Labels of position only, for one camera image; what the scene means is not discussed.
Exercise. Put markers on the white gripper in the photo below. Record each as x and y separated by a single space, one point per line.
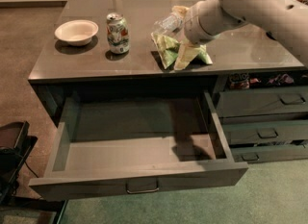
193 26

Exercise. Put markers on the green jalapeno chip bag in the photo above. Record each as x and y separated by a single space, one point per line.
168 48

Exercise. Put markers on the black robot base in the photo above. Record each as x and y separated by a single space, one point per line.
15 147

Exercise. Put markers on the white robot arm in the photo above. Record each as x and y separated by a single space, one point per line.
266 6

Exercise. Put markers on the right upper grey drawer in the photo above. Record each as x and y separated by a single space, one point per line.
261 101

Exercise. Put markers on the right middle grey drawer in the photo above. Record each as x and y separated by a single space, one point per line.
266 132

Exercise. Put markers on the right bottom grey drawer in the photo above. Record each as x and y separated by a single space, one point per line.
274 153

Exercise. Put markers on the open grey top drawer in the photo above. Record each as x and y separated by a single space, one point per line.
100 146

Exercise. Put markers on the clear plastic water bottle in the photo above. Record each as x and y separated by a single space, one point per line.
169 24

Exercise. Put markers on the green soda can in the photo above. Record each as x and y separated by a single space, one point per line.
117 33

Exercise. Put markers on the snack bags in shelf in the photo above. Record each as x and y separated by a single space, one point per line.
267 79

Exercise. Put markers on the grey cabinet counter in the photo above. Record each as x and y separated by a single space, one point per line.
96 74

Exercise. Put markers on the white paper bowl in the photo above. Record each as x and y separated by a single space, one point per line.
77 32

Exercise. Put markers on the metal drawer handle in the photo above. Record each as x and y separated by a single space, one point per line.
140 186

